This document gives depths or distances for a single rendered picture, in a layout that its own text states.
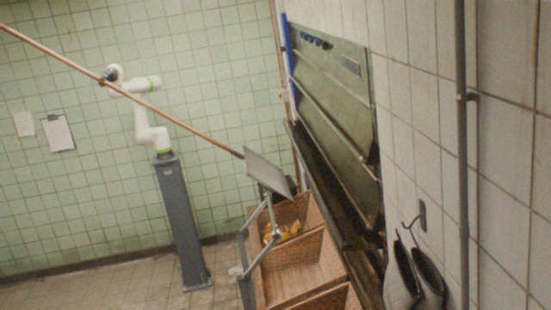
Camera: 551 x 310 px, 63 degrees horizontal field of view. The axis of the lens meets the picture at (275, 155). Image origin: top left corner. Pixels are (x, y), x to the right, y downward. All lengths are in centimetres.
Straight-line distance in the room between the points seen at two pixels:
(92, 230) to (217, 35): 225
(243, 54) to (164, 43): 69
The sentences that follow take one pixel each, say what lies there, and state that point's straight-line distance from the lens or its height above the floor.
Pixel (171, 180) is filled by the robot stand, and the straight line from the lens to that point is 370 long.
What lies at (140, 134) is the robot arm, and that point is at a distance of 372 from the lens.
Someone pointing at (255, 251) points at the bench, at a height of 58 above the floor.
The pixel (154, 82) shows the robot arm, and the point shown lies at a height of 181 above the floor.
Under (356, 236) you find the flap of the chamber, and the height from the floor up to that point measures 140.
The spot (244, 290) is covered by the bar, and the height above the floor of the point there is 88.
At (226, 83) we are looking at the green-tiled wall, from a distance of 416.
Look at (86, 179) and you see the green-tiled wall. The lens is 460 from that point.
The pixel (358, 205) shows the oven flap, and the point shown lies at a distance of 182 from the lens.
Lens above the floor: 231
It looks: 20 degrees down
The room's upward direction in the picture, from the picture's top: 10 degrees counter-clockwise
